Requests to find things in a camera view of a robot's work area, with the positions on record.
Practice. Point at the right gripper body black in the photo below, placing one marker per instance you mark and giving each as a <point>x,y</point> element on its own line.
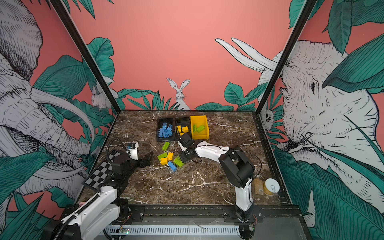
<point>185,155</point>

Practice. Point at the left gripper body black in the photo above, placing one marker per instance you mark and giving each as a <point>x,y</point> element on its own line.
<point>133,165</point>

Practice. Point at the green lego small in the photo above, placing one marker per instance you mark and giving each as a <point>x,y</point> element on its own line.
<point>162,156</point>

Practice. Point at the large green lego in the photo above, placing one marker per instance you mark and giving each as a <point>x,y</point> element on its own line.
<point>178,162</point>

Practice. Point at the large blue lego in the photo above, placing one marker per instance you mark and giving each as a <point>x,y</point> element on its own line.
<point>167,133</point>

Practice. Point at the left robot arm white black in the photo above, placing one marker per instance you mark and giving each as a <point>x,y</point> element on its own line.
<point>105,207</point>

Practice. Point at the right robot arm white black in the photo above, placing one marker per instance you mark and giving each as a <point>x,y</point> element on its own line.
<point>236,165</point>

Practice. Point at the yellow bin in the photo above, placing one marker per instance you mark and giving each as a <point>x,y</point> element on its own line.
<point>200,120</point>

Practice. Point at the middle black bin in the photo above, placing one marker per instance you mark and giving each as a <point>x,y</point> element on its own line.
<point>183,122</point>

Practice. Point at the black bin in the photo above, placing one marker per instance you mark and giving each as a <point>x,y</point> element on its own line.
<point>160,122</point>
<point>183,122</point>

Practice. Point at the checkerboard calibration plate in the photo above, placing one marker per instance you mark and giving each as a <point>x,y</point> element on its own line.
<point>98,175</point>

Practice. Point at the left black bin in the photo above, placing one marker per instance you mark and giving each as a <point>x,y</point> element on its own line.
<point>160,122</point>

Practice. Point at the glass jar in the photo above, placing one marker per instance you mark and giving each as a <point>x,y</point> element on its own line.
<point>258,187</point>

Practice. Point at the yellow can white lid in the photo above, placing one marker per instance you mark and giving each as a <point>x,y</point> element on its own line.
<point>271,186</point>

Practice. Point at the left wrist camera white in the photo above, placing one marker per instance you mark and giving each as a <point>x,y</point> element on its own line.
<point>132,150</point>

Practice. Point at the black front rail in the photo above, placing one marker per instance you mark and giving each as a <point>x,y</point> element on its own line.
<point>230,213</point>

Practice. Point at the white slotted cable duct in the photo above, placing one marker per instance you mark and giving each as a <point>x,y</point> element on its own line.
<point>178,230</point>

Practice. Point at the left black frame post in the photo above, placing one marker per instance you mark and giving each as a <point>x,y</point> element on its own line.
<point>67,21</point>

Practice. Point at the black frame post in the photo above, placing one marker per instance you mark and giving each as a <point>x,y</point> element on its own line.
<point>67,21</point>
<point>295,34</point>

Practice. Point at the right black frame post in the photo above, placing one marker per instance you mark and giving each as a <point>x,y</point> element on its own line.
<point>295,34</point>

